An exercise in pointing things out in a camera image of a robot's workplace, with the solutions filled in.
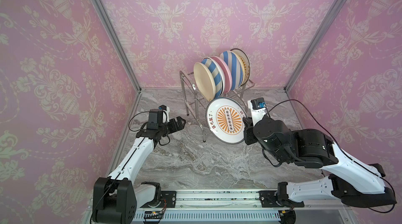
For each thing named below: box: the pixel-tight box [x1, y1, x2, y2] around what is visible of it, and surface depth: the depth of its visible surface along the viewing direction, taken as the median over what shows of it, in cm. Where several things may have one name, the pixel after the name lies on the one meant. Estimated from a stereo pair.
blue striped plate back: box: [201, 57, 226, 98], surface depth 71 cm
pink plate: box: [210, 56, 233, 95], surface depth 72 cm
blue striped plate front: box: [219, 50, 244, 91], surface depth 77 cm
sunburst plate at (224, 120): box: [205, 96, 249, 145], surface depth 65 cm
